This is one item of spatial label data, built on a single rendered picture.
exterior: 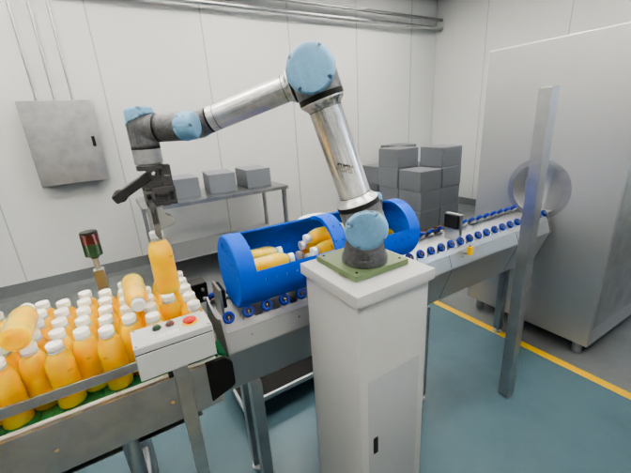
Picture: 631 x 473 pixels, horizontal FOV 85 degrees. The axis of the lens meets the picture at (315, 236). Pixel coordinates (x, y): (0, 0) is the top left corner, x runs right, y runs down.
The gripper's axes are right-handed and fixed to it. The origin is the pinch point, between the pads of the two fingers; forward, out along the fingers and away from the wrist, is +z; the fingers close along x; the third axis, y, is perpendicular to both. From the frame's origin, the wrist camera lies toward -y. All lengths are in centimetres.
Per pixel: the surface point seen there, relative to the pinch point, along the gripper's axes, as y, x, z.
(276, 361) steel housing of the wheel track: 34, 4, 65
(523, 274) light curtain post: 164, -22, 54
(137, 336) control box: -11.1, -15.0, 22.9
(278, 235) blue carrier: 50, 25, 18
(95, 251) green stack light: -20, 46, 14
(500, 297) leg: 218, 19, 104
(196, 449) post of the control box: -3, -18, 65
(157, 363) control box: -8.1, -21.1, 29.0
